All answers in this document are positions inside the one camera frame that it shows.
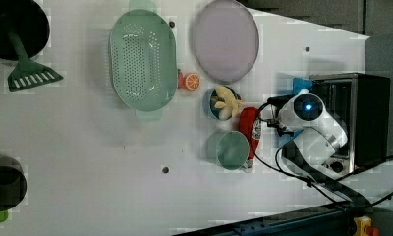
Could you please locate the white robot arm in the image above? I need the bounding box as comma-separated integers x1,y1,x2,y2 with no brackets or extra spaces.
277,88,348,166

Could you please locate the black toaster oven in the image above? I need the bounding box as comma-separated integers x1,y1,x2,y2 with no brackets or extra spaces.
293,73,390,175

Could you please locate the blue bowl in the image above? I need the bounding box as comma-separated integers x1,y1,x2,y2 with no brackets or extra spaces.
204,86,243,121

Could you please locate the peeled toy banana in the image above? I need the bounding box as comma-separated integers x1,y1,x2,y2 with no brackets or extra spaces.
211,86,243,121

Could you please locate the toy orange slice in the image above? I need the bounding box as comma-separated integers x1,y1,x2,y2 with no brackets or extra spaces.
178,70,200,92

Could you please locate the green mug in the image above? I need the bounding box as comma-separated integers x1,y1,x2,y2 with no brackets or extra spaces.
205,130,250,170

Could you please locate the red ketchup bottle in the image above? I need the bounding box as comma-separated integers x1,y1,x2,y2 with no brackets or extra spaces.
238,107,261,173

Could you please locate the lavender oval plate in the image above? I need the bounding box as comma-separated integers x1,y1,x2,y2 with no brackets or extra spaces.
193,0,259,84

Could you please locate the green colander basket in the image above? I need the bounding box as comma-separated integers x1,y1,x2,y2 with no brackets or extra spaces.
108,0,178,121

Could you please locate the green slotted spatula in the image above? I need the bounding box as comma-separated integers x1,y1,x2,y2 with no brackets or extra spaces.
7,31,63,92

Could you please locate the black pot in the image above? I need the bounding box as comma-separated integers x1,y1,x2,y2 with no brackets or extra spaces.
0,0,50,61

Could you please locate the black cylinder cup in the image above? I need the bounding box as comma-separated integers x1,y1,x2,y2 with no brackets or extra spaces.
0,156,27,211

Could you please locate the blue metal frame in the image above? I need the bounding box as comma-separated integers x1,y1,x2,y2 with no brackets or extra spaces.
176,204,357,236

